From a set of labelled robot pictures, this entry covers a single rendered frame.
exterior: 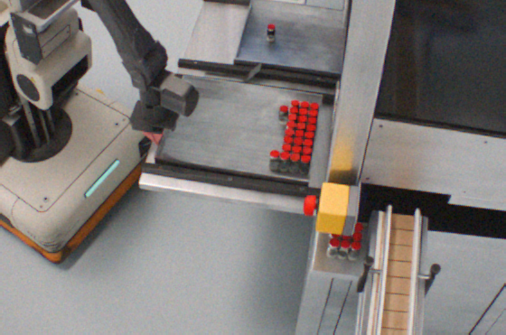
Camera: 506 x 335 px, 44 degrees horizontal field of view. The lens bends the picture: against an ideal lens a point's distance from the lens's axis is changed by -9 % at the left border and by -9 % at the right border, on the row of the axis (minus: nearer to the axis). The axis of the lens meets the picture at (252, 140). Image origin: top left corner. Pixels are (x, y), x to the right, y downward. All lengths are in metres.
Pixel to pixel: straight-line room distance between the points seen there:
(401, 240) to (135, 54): 0.65
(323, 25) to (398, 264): 0.78
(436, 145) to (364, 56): 0.25
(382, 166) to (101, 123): 1.37
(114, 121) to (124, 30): 1.18
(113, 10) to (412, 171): 0.64
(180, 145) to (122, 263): 0.94
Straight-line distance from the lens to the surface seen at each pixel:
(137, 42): 1.29
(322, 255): 1.38
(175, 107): 1.35
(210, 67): 1.69
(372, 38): 1.06
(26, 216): 2.26
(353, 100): 1.16
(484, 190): 1.35
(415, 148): 1.24
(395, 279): 1.32
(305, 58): 1.75
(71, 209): 2.26
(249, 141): 1.55
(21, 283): 2.45
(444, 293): 1.72
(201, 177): 1.46
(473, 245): 1.52
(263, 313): 2.28
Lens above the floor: 2.06
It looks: 50 degrees down
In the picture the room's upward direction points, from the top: 2 degrees clockwise
